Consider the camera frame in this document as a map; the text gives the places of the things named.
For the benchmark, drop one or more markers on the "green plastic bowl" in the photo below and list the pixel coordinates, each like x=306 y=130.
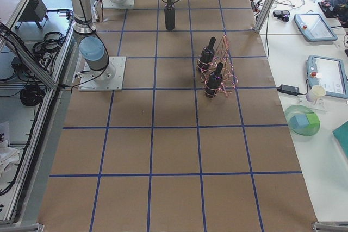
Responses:
x=300 y=109

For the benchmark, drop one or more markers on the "blue foam cube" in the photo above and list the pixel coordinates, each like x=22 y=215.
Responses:
x=298 y=121

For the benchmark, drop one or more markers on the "copper wire wine rack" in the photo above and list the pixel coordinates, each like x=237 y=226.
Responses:
x=215 y=69

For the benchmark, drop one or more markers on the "green foam cube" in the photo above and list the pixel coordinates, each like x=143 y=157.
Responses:
x=313 y=120

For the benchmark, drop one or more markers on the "teal book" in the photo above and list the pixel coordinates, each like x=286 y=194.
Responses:
x=341 y=134

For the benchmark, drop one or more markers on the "black small device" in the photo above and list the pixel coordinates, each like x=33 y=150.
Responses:
x=283 y=15

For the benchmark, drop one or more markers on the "teach pendant near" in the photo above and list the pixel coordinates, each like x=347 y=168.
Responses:
x=328 y=73

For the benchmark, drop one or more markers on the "black power adapter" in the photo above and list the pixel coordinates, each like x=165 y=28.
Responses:
x=287 y=89

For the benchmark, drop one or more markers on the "grey box under table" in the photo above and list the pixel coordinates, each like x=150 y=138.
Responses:
x=35 y=11

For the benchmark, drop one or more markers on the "dark wine bottle in rack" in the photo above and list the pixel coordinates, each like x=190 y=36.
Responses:
x=214 y=81

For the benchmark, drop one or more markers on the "teach pendant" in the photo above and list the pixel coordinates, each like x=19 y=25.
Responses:
x=328 y=73
x=314 y=27

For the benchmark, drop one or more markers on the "teach pendant far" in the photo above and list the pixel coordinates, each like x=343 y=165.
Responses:
x=314 y=27

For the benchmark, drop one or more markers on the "white crumpled cloth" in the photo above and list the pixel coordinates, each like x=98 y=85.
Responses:
x=9 y=156

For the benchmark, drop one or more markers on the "dark wine bottle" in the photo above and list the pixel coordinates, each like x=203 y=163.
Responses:
x=169 y=13
x=214 y=81

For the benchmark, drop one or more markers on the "white paper cup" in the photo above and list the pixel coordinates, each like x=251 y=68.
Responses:
x=315 y=93

